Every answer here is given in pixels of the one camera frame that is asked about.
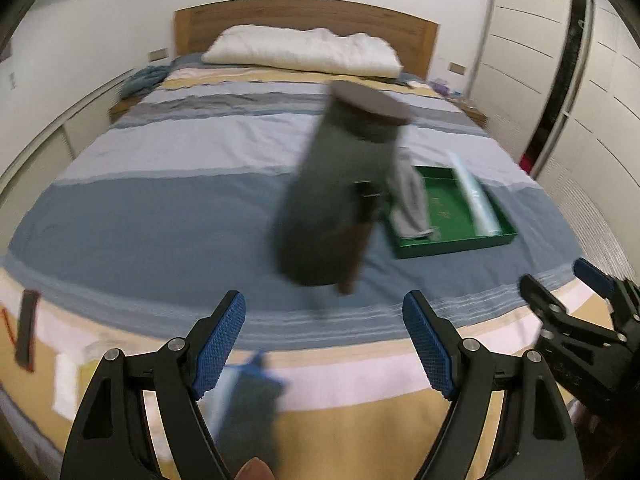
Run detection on grey fleece cloth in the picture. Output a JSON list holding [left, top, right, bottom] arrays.
[[387, 148, 439, 240]]

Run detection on clear plastic roll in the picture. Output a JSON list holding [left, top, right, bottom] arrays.
[[448, 152, 502, 237]]

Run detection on dark teal towel blue trim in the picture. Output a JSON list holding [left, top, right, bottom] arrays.
[[207, 352, 285, 474]]

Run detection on right wooden nightstand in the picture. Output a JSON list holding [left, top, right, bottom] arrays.
[[456, 101, 487, 128]]

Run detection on white pillow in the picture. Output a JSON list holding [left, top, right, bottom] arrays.
[[201, 25, 404, 79]]

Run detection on blue-green cloth on nightstand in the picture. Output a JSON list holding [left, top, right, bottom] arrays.
[[119, 65, 169, 100]]

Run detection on wooden headboard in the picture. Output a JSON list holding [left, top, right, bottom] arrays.
[[174, 0, 439, 78]]

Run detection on wooden nightstand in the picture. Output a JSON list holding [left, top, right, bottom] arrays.
[[456, 101, 487, 128], [108, 96, 142, 124]]

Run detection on white wardrobe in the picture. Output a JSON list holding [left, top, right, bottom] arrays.
[[471, 0, 639, 276]]

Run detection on black red-edged flat case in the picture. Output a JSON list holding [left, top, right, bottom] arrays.
[[1, 289, 41, 373]]

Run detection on striped bed cover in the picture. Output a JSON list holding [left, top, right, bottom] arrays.
[[1, 62, 606, 479]]

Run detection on left wooden nightstand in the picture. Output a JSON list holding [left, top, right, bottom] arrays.
[[108, 96, 142, 124]]

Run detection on yellow cloth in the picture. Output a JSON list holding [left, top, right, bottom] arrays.
[[77, 340, 113, 375]]

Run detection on green tray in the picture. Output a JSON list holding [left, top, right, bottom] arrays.
[[384, 166, 518, 259]]

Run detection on purple item on nightstand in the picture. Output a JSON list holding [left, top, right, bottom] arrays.
[[428, 78, 457, 98]]

